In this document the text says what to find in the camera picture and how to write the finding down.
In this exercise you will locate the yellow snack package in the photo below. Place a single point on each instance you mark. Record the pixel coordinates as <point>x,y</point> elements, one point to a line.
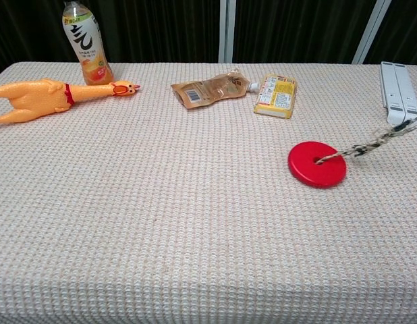
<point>276,96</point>

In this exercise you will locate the white folding stand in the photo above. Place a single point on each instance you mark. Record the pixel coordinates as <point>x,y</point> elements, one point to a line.
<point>399,94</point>

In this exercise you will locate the woven beige tablecloth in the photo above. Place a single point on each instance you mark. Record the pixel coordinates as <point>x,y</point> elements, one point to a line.
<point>208,236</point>

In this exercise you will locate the white slanted frame post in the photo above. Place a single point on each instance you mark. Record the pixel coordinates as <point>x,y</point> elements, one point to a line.
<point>370,32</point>

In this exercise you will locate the red disc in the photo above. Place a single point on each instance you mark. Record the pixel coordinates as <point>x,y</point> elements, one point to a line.
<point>309,172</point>

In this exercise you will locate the brown spout pouch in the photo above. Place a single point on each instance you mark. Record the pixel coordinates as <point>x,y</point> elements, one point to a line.
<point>212,90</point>

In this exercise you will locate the orange juice bottle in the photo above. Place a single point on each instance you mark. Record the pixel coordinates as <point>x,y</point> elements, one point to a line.
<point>88,47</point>

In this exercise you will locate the white vertical frame post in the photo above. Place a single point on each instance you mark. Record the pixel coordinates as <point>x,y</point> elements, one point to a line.
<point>227,30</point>

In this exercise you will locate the dark curtain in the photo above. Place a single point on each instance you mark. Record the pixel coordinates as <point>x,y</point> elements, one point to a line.
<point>154,30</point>

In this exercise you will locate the yellow rubber chicken toy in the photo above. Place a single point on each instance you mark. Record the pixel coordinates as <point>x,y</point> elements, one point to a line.
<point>36,98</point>

